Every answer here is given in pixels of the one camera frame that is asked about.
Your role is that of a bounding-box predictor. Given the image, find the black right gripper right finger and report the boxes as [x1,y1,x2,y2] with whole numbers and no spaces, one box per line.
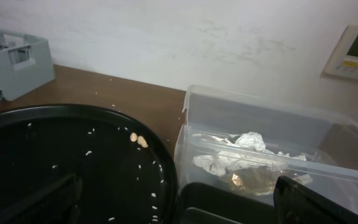
[273,176,358,224]

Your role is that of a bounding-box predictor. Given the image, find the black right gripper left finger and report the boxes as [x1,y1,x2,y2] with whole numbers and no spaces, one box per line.
[0,174,83,224]

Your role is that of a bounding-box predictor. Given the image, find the brown gold snack wrapper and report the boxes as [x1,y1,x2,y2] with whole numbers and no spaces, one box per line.
[203,136,298,197]

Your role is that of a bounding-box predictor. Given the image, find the white paper napkin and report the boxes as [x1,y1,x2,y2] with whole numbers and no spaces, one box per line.
[185,132,313,185]

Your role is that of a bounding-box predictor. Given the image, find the black rectangular food-waste tray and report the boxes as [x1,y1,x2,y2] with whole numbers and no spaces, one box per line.
[172,182,278,224]

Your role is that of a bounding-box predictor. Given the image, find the clear plastic waste bin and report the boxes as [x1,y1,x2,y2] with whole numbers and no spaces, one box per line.
[174,85,358,214]

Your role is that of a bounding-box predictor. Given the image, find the grey plastic dishwasher rack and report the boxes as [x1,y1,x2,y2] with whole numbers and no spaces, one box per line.
[0,29,55,101]

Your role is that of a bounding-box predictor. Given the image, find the round black tray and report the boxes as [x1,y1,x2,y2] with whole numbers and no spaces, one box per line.
[0,104,177,223]

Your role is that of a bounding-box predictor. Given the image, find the wall control panel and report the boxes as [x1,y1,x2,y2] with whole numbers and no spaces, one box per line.
[324,25,358,80]

